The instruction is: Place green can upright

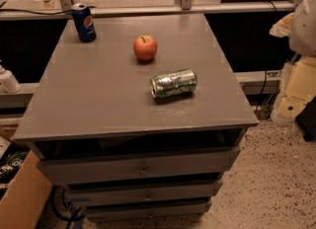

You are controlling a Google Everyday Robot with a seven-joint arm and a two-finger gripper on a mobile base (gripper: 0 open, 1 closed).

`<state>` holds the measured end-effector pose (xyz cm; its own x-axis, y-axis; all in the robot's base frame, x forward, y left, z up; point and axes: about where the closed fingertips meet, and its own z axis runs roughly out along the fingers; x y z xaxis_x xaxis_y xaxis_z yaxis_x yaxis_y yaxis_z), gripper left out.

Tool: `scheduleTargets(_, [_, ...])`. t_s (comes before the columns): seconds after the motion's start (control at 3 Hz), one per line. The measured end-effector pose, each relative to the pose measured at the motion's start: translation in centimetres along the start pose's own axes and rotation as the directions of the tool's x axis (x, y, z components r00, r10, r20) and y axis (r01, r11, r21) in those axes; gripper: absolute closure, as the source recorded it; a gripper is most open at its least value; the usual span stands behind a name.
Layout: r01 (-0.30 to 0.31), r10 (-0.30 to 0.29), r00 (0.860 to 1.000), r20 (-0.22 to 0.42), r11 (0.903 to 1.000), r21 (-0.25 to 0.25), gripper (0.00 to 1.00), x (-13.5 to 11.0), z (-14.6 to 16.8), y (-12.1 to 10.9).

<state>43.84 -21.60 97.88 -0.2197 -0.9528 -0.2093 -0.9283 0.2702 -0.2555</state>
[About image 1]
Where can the red apple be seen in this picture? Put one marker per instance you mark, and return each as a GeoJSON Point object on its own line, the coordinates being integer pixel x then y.
{"type": "Point", "coordinates": [145, 47]}

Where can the middle grey drawer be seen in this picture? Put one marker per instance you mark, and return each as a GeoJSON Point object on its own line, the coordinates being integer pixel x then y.
{"type": "Point", "coordinates": [145, 193]}

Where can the grey drawer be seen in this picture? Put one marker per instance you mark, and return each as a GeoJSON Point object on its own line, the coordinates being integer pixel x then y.
{"type": "Point", "coordinates": [149, 210]}
{"type": "Point", "coordinates": [145, 193]}
{"type": "Point", "coordinates": [138, 166]}

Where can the white pipe at left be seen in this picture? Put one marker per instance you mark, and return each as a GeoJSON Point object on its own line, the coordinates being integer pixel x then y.
{"type": "Point", "coordinates": [9, 81]}

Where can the bottom grey drawer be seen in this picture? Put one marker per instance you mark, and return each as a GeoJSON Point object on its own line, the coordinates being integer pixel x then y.
{"type": "Point", "coordinates": [149, 210]}

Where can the blue Pepsi can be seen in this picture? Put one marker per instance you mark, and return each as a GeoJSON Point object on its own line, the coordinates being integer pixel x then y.
{"type": "Point", "coordinates": [83, 21]}

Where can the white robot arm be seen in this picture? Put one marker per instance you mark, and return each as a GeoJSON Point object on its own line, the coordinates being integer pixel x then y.
{"type": "Point", "coordinates": [300, 28]}

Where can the top grey drawer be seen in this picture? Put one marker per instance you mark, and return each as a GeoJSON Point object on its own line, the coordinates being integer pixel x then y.
{"type": "Point", "coordinates": [138, 166]}

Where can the grey drawer cabinet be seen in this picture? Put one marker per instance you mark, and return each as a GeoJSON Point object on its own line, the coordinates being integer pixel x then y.
{"type": "Point", "coordinates": [94, 99]}

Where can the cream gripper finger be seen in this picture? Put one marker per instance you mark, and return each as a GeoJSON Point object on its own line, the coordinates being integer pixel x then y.
{"type": "Point", "coordinates": [297, 87]}

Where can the green soda can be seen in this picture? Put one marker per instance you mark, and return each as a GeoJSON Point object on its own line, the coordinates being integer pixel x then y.
{"type": "Point", "coordinates": [173, 84]}

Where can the cardboard box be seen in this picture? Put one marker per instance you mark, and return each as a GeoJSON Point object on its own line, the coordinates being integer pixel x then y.
{"type": "Point", "coordinates": [23, 202]}

